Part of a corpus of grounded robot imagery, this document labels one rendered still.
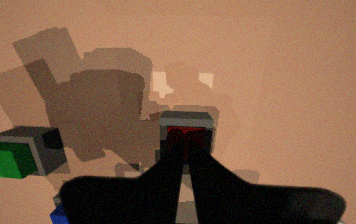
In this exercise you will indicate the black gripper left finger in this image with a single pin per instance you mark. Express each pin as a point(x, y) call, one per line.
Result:
point(151, 198)

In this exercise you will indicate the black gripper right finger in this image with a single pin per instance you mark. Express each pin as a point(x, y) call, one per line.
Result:
point(222, 197)

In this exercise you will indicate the blue button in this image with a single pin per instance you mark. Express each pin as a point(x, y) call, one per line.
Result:
point(58, 216)

